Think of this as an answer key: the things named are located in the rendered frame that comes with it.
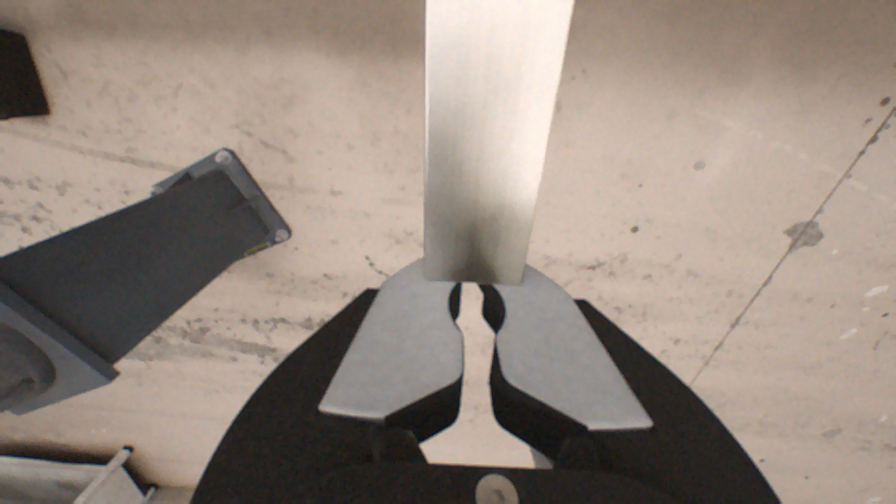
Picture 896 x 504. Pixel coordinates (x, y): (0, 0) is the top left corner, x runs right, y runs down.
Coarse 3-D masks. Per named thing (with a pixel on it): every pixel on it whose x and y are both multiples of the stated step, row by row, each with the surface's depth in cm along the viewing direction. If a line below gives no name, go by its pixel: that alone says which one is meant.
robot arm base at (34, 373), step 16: (0, 336) 46; (16, 336) 47; (0, 352) 46; (16, 352) 47; (32, 352) 48; (0, 368) 46; (16, 368) 47; (32, 368) 48; (48, 368) 51; (0, 384) 46; (16, 384) 48; (32, 384) 50; (48, 384) 52; (0, 400) 47; (16, 400) 49
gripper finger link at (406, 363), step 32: (384, 288) 9; (416, 288) 9; (448, 288) 9; (384, 320) 8; (416, 320) 8; (448, 320) 8; (352, 352) 7; (384, 352) 7; (416, 352) 7; (448, 352) 7; (352, 384) 6; (384, 384) 6; (416, 384) 6; (448, 384) 6; (352, 416) 6; (384, 416) 6; (416, 416) 6; (448, 416) 7
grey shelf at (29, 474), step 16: (128, 448) 171; (0, 464) 160; (16, 464) 160; (32, 464) 161; (48, 464) 162; (64, 464) 163; (112, 464) 165; (0, 480) 169; (16, 480) 168; (32, 480) 167; (48, 480) 167; (64, 480) 166; (80, 480) 166; (96, 480) 158; (112, 480) 164; (128, 480) 173; (0, 496) 178; (16, 496) 177; (32, 496) 177; (48, 496) 176; (64, 496) 175; (80, 496) 152; (96, 496) 157; (112, 496) 165; (128, 496) 175; (144, 496) 189
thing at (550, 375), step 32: (480, 288) 12; (512, 288) 9; (544, 288) 10; (512, 320) 8; (544, 320) 8; (576, 320) 8; (512, 352) 7; (544, 352) 7; (576, 352) 7; (512, 384) 7; (544, 384) 7; (576, 384) 7; (608, 384) 7; (512, 416) 7; (544, 416) 6; (576, 416) 6; (608, 416) 6; (640, 416) 6; (544, 448) 7
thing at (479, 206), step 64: (448, 0) 6; (512, 0) 6; (448, 64) 7; (512, 64) 7; (448, 128) 7; (512, 128) 7; (448, 192) 8; (512, 192) 8; (448, 256) 9; (512, 256) 9
